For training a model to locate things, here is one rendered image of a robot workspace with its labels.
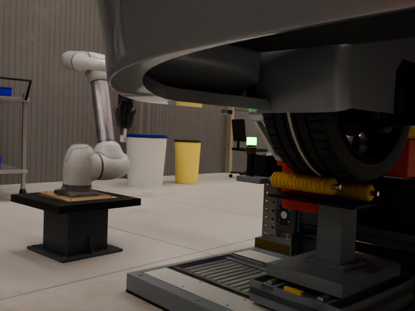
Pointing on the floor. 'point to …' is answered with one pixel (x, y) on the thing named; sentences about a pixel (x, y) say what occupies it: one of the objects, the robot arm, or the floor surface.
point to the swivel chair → (239, 124)
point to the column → (270, 212)
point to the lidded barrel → (146, 160)
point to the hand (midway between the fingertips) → (123, 135)
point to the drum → (186, 161)
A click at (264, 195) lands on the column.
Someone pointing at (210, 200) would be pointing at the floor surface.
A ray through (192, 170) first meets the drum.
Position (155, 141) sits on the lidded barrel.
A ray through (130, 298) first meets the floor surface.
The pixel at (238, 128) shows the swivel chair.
